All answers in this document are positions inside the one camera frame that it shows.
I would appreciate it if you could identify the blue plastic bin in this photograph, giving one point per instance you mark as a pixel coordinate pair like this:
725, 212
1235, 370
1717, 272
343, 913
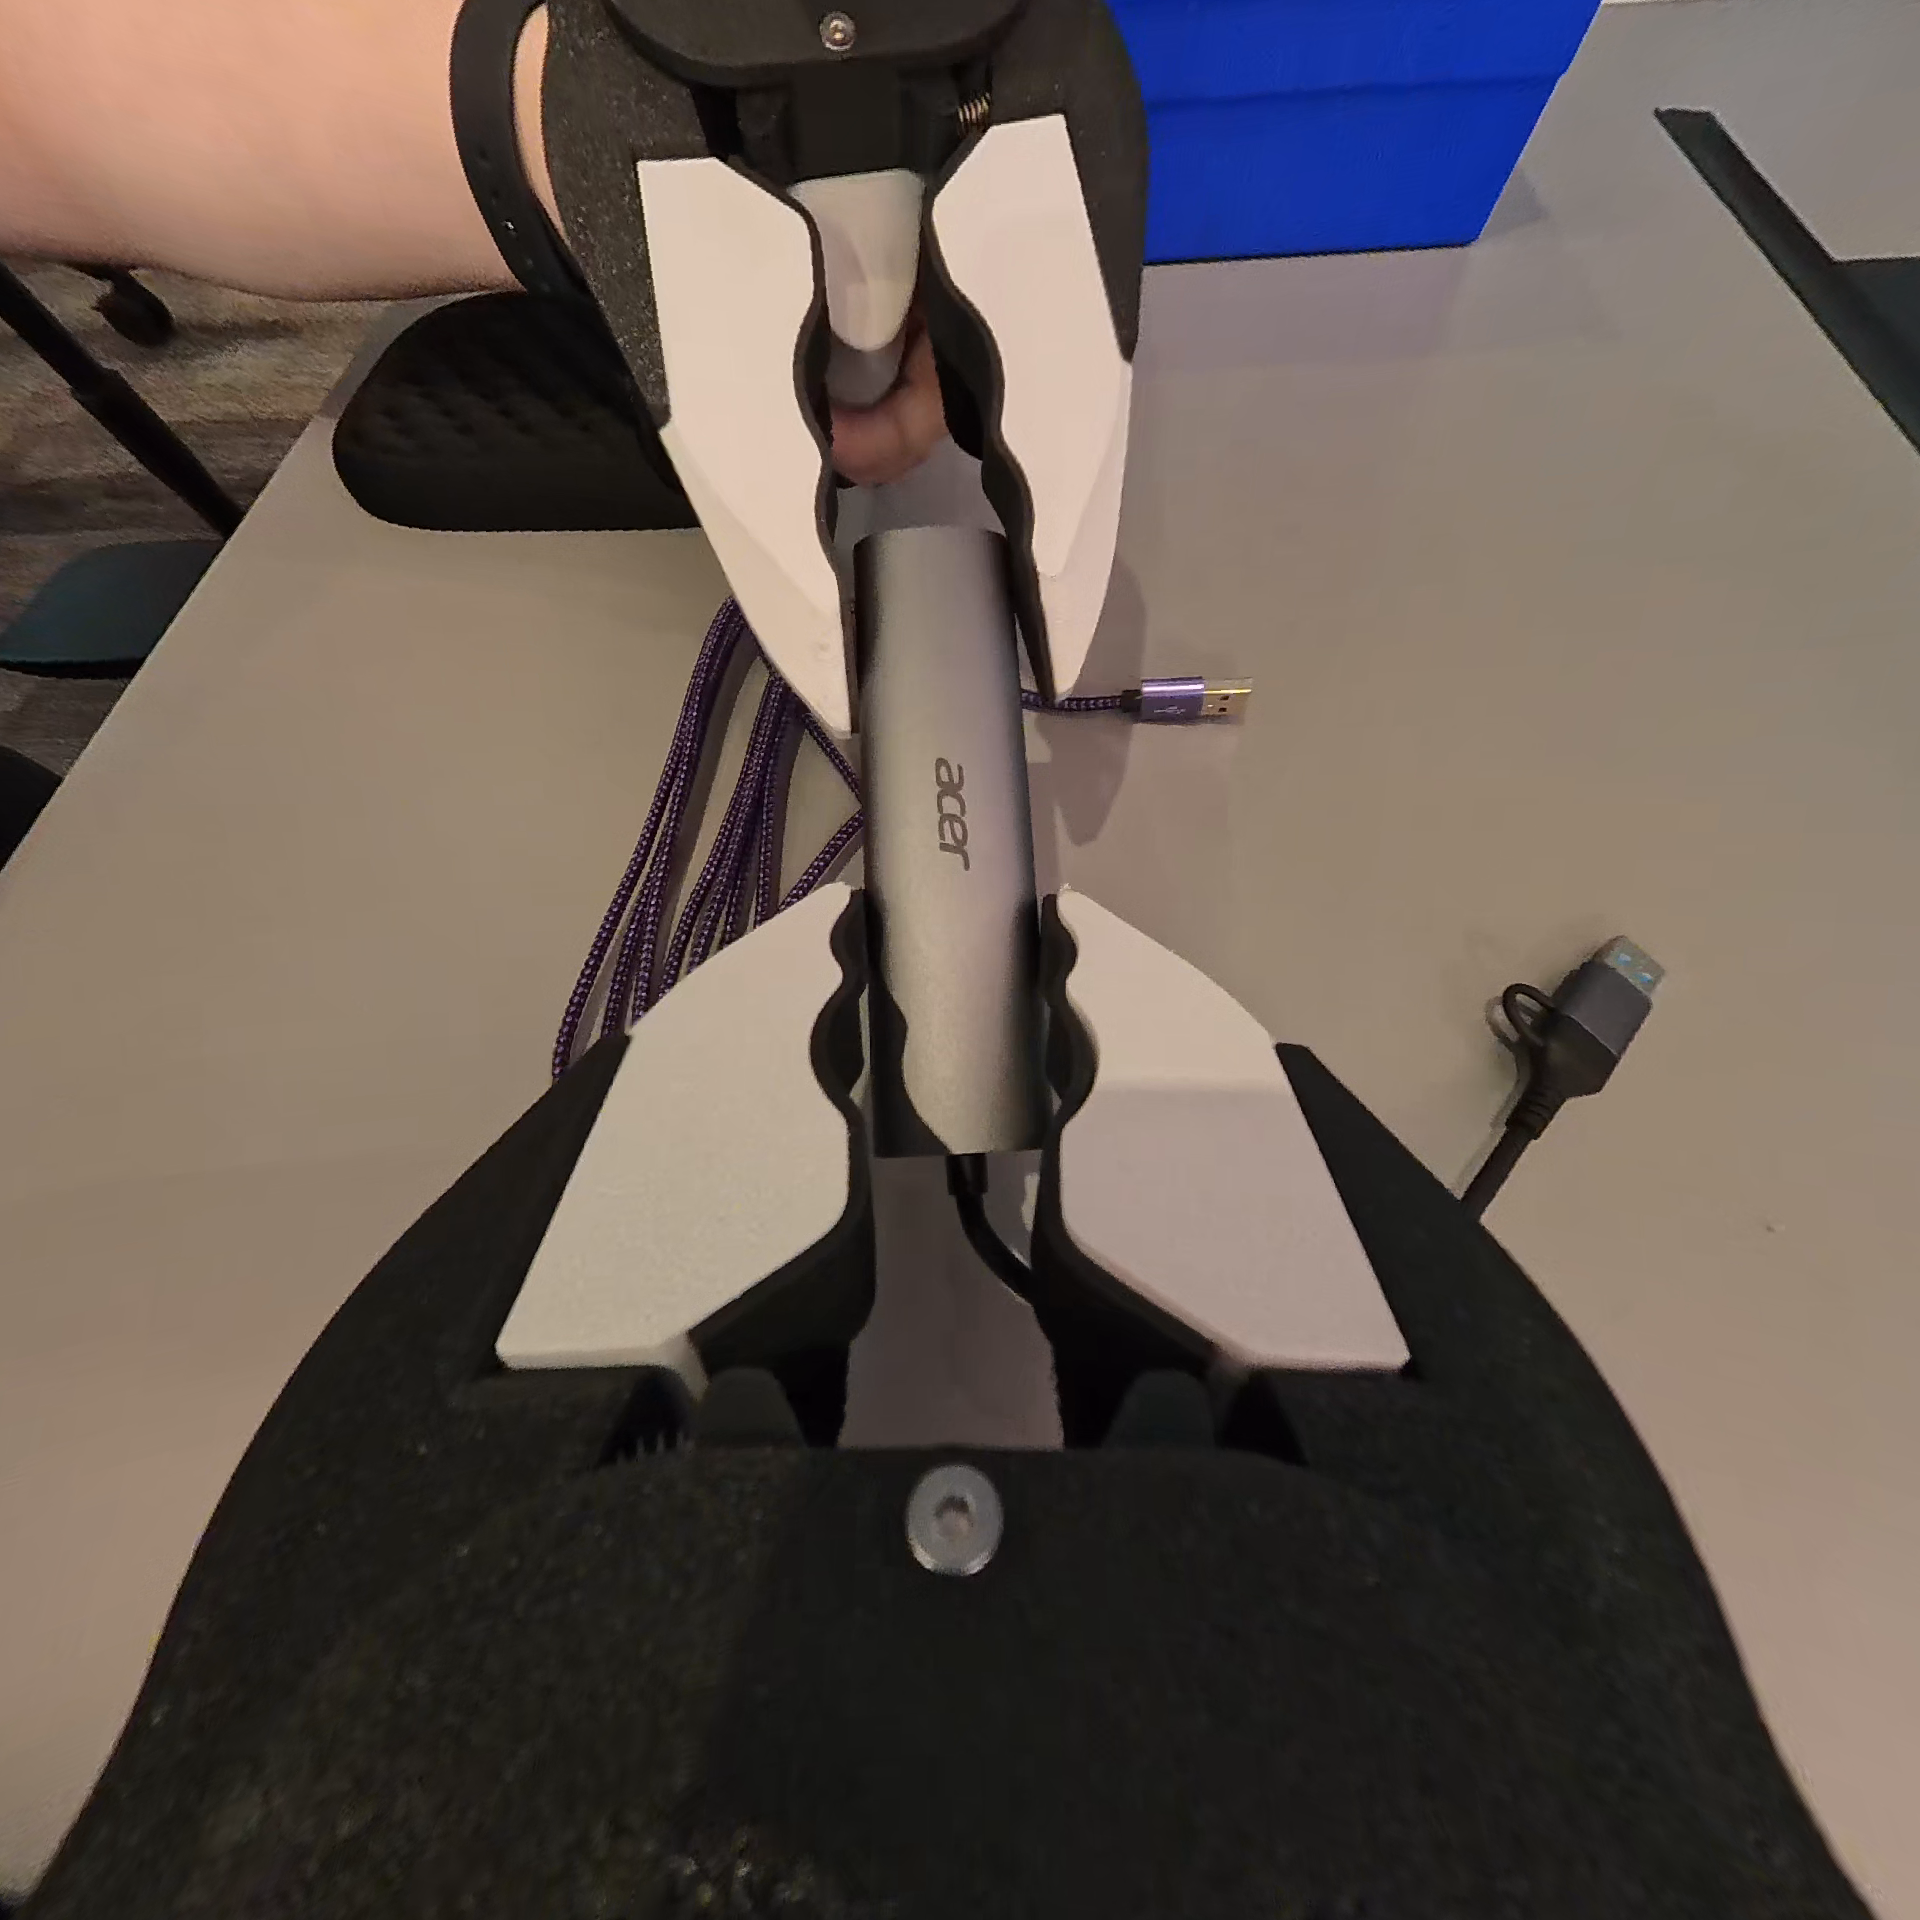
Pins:
1349, 136

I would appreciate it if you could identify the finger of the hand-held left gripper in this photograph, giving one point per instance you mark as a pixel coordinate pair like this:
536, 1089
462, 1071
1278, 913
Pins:
735, 375
1067, 375

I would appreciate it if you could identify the person's left hand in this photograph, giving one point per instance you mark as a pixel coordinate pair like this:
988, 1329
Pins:
888, 442

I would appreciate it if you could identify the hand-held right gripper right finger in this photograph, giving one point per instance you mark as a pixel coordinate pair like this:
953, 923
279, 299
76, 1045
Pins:
1200, 1170

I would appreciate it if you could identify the person's left forearm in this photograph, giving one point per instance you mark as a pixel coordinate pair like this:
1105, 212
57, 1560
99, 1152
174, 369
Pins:
224, 136

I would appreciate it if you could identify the black mesh elbow pad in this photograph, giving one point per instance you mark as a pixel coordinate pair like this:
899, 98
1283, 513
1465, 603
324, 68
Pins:
494, 434

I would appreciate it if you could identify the black wrist band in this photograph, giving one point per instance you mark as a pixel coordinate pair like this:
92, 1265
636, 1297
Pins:
477, 149

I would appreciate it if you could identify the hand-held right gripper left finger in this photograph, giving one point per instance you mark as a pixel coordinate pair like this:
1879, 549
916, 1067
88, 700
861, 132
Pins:
692, 1185

